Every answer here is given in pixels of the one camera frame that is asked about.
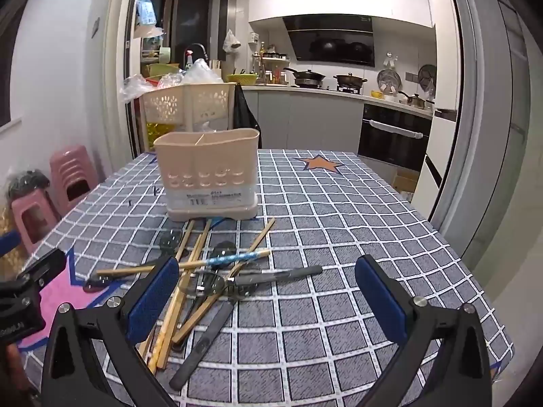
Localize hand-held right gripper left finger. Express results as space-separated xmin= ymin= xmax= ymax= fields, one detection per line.
xmin=41 ymin=255 xmax=181 ymax=407

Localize black range hood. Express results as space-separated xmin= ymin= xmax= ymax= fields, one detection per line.
xmin=282 ymin=16 xmax=376 ymax=67

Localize curved kitchen faucet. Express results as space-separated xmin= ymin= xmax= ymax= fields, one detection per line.
xmin=185 ymin=43 xmax=209 ymax=71

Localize white refrigerator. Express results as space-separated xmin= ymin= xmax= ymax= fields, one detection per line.
xmin=412 ymin=108 xmax=460 ymax=222

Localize dark bag on stool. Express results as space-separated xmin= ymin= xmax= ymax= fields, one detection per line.
xmin=5 ymin=169 xmax=51 ymax=202

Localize yellow lumpy sack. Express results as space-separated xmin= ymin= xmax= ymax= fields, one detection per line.
xmin=0 ymin=216 xmax=24 ymax=272

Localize spice rack with bottles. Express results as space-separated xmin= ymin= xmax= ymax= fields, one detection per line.
xmin=255 ymin=51 xmax=292 ymax=86

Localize cardboard box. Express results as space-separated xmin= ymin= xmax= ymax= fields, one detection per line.
xmin=391 ymin=169 xmax=420 ymax=202

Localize large clear plastic bag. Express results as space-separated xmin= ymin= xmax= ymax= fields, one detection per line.
xmin=182 ymin=58 xmax=224 ymax=85

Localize round dark hanging rack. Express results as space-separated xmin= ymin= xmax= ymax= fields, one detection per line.
xmin=418 ymin=64 xmax=437 ymax=91

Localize brown wok with lid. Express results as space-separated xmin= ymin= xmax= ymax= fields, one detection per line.
xmin=333 ymin=73 xmax=369 ymax=90

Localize round metal steamer rack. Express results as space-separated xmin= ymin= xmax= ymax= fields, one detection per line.
xmin=377 ymin=68 xmax=401 ymax=91

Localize steel pot with lid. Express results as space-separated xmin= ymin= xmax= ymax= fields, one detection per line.
xmin=399 ymin=91 xmax=427 ymax=108

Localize green plastic basins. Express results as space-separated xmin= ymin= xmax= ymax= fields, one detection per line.
xmin=148 ymin=63 xmax=181 ymax=79

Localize blue dotted wooden chopstick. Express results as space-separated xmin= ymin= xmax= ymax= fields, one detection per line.
xmin=96 ymin=249 xmax=271 ymax=277

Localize black built-in oven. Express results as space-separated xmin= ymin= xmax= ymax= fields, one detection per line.
xmin=357 ymin=103 xmax=432 ymax=174

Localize tall pink plastic stool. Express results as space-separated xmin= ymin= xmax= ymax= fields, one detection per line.
xmin=50 ymin=145 xmax=99 ymax=215

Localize grey lower kitchen cabinets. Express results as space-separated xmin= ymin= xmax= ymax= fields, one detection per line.
xmin=244 ymin=88 xmax=366 ymax=152

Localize short pink plastic stool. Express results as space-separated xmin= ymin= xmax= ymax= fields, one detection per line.
xmin=11 ymin=197 xmax=60 ymax=256

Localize black plastic bag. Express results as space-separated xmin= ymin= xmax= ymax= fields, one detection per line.
xmin=232 ymin=85 xmax=262 ymax=149

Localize black wok with lid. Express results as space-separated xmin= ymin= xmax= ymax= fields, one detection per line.
xmin=283 ymin=67 xmax=326 ymax=88

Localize grey checked tablecloth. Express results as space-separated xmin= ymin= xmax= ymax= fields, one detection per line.
xmin=19 ymin=149 xmax=515 ymax=407

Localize beige plastic utensil holder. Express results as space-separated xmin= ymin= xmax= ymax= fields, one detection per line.
xmin=153 ymin=128 xmax=260 ymax=222

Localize yellow oil bottle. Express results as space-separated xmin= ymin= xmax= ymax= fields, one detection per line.
xmin=146 ymin=121 xmax=171 ymax=150

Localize blue hanging packet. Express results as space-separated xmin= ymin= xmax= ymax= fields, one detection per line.
xmin=136 ymin=0 xmax=158 ymax=26

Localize crumpled clear plastic bag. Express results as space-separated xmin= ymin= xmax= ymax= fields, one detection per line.
xmin=120 ymin=74 xmax=156 ymax=103

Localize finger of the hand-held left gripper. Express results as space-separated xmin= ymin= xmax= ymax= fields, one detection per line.
xmin=17 ymin=248 xmax=68 ymax=291
xmin=0 ymin=230 xmax=22 ymax=258

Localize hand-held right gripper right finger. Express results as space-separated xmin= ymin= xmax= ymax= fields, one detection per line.
xmin=355 ymin=254 xmax=495 ymax=407

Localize beige perforated basket rack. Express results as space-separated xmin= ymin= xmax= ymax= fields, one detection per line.
xmin=140 ymin=82 xmax=237 ymax=153

